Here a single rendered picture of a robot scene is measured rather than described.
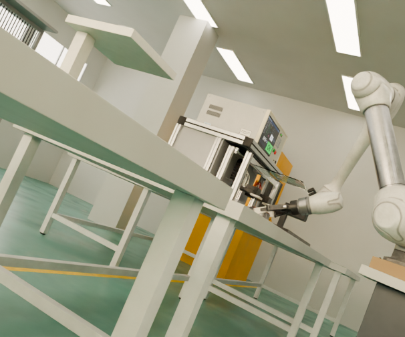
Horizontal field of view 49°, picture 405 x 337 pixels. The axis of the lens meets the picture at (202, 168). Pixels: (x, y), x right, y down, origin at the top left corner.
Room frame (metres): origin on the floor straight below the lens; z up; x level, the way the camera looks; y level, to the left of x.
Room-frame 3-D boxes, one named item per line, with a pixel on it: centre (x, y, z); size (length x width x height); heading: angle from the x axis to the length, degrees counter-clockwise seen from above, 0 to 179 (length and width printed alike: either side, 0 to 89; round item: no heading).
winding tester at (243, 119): (2.54, -0.13, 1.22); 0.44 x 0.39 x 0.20; 153
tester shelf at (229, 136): (2.53, -0.13, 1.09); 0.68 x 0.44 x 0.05; 153
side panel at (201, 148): (2.27, 0.09, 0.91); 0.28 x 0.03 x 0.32; 63
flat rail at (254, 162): (2.43, -0.32, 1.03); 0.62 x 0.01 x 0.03; 153
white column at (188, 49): (6.48, 0.90, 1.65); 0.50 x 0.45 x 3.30; 63
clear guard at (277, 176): (2.56, -0.49, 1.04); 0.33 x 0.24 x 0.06; 63
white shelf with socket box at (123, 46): (1.84, 0.51, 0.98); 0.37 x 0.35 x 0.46; 153
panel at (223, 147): (2.50, -0.19, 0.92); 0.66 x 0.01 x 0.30; 153
